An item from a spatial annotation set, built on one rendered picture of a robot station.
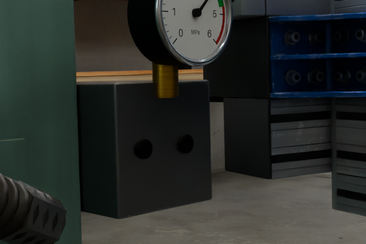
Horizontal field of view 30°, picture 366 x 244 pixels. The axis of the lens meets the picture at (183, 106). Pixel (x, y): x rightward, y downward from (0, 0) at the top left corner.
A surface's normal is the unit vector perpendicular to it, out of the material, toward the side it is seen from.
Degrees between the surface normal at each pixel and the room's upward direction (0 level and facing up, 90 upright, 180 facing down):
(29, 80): 90
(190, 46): 90
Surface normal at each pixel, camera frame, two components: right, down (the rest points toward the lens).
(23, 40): 0.70, 0.02
